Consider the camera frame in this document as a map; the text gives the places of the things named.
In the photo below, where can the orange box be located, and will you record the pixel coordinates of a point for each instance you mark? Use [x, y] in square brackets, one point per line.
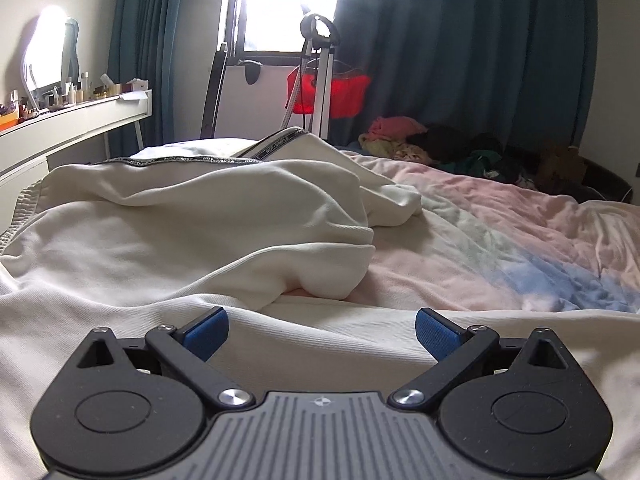
[7, 121]

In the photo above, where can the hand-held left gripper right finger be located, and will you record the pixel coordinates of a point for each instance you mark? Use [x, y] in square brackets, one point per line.
[436, 335]

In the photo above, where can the row of cosmetic bottles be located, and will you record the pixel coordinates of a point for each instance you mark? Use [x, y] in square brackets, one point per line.
[75, 92]

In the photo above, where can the teal curtain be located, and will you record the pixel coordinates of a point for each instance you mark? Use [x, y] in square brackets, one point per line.
[465, 40]
[137, 50]

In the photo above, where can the brown plush toy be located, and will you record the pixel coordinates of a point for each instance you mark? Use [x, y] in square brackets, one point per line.
[560, 162]

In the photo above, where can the dark bed frame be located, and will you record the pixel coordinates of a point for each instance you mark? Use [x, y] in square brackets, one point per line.
[602, 180]

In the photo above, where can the yellow patterned garment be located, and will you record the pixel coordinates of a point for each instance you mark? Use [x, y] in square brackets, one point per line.
[385, 149]

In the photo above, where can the pink garment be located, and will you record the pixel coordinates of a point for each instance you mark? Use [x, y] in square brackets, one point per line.
[395, 127]

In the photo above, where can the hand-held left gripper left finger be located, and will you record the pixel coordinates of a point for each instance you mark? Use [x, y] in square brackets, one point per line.
[207, 334]

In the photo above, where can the lit oval mirror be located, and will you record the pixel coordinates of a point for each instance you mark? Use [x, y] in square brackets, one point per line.
[47, 50]

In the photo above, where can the green garment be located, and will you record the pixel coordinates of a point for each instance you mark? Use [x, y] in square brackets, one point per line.
[480, 161]

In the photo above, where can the red hanging bag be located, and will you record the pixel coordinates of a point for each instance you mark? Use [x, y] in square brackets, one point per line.
[345, 95]

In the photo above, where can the window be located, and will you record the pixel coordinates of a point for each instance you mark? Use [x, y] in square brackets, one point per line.
[285, 5]

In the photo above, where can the pastel pink blue blanket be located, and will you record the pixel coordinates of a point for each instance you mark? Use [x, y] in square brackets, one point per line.
[500, 240]

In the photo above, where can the white dressing desk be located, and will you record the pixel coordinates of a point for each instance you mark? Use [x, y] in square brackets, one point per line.
[75, 122]

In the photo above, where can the silver garment steamer stand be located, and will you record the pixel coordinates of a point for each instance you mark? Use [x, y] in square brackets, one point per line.
[322, 75]

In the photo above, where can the cream white garment black trim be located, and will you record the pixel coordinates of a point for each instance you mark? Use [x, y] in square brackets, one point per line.
[175, 240]

